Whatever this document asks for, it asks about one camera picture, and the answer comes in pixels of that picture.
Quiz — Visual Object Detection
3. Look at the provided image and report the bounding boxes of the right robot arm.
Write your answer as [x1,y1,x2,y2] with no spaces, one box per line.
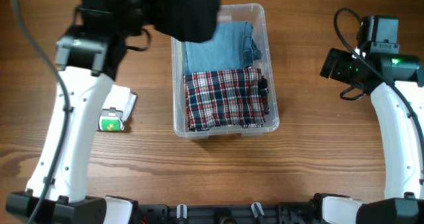
[314,15,423,223]

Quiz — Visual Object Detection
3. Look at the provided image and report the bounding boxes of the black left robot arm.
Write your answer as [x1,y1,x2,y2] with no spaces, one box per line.
[6,0,152,223]

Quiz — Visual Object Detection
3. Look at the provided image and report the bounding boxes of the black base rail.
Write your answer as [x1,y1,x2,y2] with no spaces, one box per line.
[138,202,320,224]

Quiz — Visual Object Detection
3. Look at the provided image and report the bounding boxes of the black garment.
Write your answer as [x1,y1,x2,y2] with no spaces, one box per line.
[153,0,221,43]

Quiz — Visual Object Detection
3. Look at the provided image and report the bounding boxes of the red blue plaid shirt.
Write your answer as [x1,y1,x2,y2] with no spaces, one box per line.
[184,68,269,131]

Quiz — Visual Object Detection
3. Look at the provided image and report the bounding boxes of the white printed t-shirt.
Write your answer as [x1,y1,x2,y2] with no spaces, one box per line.
[97,85,137,132]

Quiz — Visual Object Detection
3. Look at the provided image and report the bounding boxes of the black right camera cable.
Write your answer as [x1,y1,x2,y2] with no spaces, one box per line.
[333,7,424,152]

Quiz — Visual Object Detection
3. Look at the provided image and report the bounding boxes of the clear plastic storage bin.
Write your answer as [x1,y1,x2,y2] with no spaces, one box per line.
[171,3,280,139]

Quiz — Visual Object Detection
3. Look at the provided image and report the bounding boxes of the blue jeans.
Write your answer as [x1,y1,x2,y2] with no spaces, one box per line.
[182,21,262,75]

